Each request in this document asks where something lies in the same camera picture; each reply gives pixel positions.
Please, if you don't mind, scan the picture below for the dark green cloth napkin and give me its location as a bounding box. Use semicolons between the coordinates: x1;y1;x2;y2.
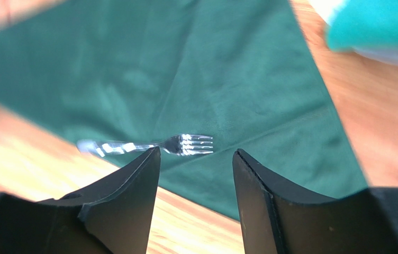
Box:
0;1;367;219

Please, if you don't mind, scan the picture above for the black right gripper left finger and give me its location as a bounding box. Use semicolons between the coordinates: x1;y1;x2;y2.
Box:
0;148;160;253

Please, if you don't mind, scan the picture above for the teal object under garment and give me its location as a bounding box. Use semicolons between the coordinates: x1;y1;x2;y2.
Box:
326;1;398;51

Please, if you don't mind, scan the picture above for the white garment on rack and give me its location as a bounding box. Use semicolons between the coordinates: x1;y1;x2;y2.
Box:
309;0;398;66

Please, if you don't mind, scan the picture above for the silver metal fork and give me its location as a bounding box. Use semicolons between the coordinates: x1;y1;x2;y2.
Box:
76;134;214;157

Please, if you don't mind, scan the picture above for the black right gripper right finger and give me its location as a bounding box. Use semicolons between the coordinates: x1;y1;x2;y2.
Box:
232;149;398;253

